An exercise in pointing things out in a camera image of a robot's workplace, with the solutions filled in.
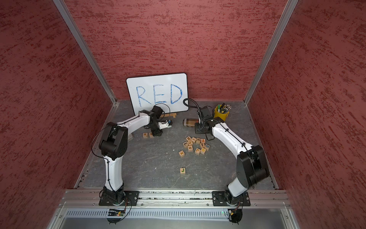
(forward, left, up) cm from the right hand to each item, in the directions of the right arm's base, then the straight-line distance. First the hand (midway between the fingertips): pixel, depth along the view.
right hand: (199, 131), depth 88 cm
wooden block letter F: (-8, +6, -9) cm, 13 cm away
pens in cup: (+21, -20, -3) cm, 29 cm away
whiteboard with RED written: (+29, +20, +9) cm, 36 cm away
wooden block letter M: (0, +7, -9) cm, 11 cm away
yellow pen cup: (+13, -18, -2) cm, 22 cm away
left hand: (+5, +29, -9) cm, 31 cm away
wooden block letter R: (+3, +37, -9) cm, 39 cm away
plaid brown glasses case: (+13, +5, -9) cm, 17 cm away
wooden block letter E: (0, +31, -3) cm, 32 cm away
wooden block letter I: (-1, +3, -10) cm, 10 cm away
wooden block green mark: (-2, 0, -10) cm, 10 cm away
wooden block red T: (-1, -3, -10) cm, 10 cm away
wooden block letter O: (-4, +6, -9) cm, 11 cm away
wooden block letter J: (-22, +11, -9) cm, 26 cm away
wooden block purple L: (-5, +9, -9) cm, 14 cm away
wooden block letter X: (-11, +12, -9) cm, 18 cm away
